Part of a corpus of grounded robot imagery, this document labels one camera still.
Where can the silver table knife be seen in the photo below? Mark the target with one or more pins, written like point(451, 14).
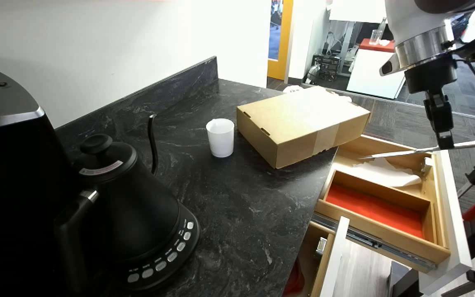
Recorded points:
point(470, 144)

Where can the orange felt drawer liner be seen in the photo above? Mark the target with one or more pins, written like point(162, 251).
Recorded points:
point(376, 208)

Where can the white orange cart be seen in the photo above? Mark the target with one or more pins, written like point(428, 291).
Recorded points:
point(365, 73)

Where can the black electric gooseneck kettle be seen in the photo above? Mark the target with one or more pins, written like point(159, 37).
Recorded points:
point(126, 232)

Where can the black coffee machine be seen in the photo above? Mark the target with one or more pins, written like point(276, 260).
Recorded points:
point(35, 184)

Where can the small white cup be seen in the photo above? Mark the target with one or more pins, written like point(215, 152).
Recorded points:
point(221, 137)

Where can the open wooden drawer white front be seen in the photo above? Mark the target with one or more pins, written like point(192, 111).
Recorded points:
point(442, 253)

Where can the white paper napkin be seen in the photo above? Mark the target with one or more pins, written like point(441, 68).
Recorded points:
point(385, 174)

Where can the brown cardboard box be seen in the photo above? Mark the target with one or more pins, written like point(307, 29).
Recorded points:
point(296, 126)

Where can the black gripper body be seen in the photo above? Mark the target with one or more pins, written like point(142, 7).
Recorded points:
point(431, 78)

